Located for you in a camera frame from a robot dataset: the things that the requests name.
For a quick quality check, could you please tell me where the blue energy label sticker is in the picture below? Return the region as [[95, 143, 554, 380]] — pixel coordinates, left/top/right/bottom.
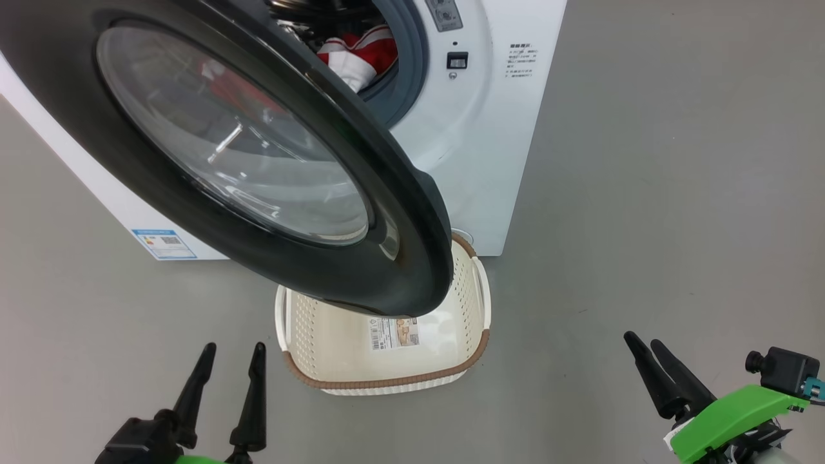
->
[[132, 229, 198, 260]]

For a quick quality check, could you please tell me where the red and white garment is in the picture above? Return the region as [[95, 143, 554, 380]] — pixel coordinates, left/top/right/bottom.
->
[[316, 26, 398, 93]]

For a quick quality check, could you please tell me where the black round glass washer door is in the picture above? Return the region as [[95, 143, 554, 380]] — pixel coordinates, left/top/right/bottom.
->
[[0, 0, 454, 318]]

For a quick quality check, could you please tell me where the white front-load washing machine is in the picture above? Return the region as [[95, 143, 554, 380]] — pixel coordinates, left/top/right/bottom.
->
[[0, 0, 568, 262]]

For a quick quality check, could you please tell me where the paper basket label sticker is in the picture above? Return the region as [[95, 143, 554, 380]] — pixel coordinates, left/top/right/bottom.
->
[[368, 316, 420, 351]]

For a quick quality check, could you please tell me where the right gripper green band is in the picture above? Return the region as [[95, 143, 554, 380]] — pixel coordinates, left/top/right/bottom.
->
[[623, 331, 810, 464]]

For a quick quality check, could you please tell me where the cream laundry basket brown rim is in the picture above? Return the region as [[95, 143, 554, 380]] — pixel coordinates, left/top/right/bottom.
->
[[275, 233, 492, 396]]

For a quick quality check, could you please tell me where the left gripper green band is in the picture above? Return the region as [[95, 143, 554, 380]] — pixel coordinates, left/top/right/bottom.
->
[[169, 342, 267, 464]]

